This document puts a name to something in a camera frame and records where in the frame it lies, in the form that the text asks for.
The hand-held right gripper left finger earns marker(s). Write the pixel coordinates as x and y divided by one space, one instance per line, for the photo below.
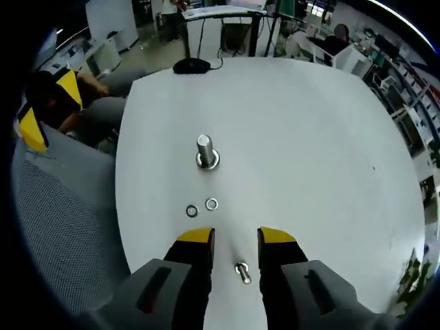
192 268

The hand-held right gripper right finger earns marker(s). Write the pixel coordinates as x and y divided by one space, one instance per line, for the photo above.
282 268

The small steel threaded stud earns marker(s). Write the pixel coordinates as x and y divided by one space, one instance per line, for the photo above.
244 275

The black washer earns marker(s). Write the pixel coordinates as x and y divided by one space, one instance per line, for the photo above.
187 211

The large steel threaded stud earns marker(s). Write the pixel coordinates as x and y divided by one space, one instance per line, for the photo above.
205 149

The grey mesh office chair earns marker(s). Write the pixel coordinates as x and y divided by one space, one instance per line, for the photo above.
62 223

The black rounded device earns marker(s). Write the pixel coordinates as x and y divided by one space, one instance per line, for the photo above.
190 66

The potted green plant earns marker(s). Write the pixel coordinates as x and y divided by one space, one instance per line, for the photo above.
416 275

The shelf with white storage bins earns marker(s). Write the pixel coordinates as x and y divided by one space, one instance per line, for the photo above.
412 93

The white office chair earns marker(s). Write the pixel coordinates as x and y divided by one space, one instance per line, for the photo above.
354 60

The green panel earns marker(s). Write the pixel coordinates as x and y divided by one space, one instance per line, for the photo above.
287 7

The white ceiling light strip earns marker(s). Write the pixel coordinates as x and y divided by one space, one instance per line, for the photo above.
407 22

